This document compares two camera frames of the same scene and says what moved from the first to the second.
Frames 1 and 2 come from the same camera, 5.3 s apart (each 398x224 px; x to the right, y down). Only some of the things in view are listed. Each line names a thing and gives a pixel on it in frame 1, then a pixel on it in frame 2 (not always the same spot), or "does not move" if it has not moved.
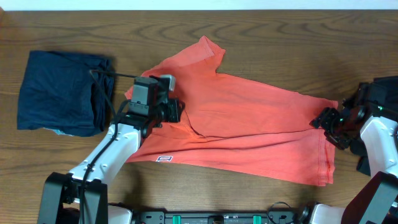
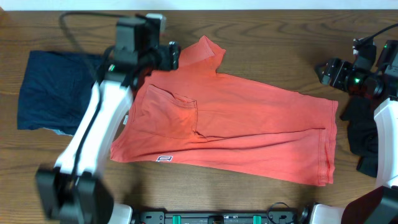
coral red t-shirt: [236, 123] does not move
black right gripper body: [329, 121] → [331, 72]
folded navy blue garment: [58, 92] does not move
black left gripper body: [173, 110] → [173, 55]
